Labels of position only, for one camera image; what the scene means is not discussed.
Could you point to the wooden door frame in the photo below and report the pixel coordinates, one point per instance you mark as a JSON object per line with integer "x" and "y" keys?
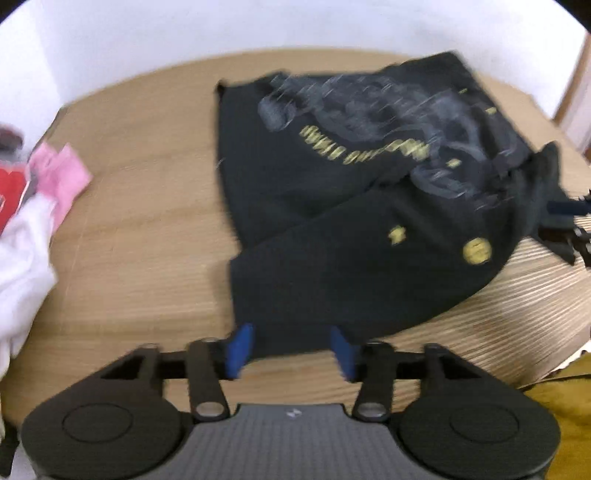
{"x": 577, "y": 110}

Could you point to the black printed shirt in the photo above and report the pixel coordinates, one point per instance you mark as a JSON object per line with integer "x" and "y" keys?
{"x": 351, "y": 207}

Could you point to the maroon patterned cloth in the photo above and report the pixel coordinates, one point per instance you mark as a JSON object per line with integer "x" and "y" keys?
{"x": 8, "y": 138}

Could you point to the pink cloth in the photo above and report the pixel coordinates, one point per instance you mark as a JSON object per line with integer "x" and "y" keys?
{"x": 62, "y": 177}

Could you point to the red cloth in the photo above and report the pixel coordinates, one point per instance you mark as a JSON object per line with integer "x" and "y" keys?
{"x": 10, "y": 196}

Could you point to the white cloth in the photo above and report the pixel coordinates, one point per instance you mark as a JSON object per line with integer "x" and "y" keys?
{"x": 23, "y": 258}

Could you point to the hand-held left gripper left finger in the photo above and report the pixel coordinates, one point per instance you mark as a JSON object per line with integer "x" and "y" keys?
{"x": 240, "y": 350}

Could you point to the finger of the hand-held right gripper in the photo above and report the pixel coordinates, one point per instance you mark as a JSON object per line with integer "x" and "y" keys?
{"x": 572, "y": 237}
{"x": 570, "y": 207}

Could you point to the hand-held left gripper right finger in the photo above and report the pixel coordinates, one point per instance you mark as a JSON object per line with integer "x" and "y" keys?
{"x": 344, "y": 355}

